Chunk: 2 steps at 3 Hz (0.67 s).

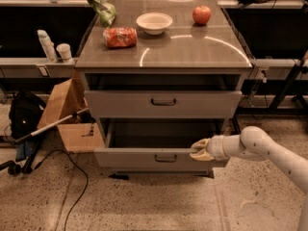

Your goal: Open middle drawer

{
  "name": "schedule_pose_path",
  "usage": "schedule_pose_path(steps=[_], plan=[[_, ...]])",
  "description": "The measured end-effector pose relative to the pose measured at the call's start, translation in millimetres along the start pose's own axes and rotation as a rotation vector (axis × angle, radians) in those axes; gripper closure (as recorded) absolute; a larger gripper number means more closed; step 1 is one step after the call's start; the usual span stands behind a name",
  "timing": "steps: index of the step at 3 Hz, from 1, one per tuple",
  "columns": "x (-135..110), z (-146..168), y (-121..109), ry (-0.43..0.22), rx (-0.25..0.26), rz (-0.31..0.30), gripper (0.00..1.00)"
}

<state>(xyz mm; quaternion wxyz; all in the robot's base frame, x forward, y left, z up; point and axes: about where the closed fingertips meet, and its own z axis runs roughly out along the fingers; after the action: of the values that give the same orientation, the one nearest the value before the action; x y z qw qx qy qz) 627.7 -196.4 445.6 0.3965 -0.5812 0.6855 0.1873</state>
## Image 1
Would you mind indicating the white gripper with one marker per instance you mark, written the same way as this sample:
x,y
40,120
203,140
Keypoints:
x,y
215,147

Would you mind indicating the grey drawer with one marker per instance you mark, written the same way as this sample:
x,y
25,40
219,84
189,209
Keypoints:
x,y
158,144
115,95
122,173

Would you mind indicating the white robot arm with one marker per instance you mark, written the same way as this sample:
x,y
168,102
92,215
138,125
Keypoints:
x,y
255,144

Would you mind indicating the grey drawer cabinet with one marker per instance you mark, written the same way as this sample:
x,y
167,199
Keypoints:
x,y
184,48

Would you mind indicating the grey bottom drawer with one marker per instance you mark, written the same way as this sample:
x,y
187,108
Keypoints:
x,y
122,173

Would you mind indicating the grey top drawer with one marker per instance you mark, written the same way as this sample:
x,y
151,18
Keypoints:
x,y
115,95

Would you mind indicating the white and black pole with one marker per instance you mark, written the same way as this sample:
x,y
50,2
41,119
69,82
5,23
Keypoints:
x,y
49,126

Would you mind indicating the red apple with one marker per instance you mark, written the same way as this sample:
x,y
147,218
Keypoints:
x,y
201,15

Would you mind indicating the white bowl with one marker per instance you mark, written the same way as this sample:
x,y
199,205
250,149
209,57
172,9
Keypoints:
x,y
154,23

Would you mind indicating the orange snack bag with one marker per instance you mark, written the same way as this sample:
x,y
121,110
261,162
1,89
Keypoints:
x,y
120,37

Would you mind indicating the brown cardboard box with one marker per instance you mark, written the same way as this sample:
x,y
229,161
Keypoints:
x,y
66,108

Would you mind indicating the white paper cup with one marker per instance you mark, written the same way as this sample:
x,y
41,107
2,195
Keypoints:
x,y
65,52

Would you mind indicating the black backpack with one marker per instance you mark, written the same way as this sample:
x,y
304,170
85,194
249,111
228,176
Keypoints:
x,y
25,113

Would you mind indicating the white bottle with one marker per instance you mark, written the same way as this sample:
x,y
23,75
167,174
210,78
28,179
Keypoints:
x,y
47,46

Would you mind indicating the black headphones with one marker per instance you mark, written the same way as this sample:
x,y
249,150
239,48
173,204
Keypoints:
x,y
13,168

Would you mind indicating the green chip bag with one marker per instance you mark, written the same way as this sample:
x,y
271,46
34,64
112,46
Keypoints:
x,y
105,10

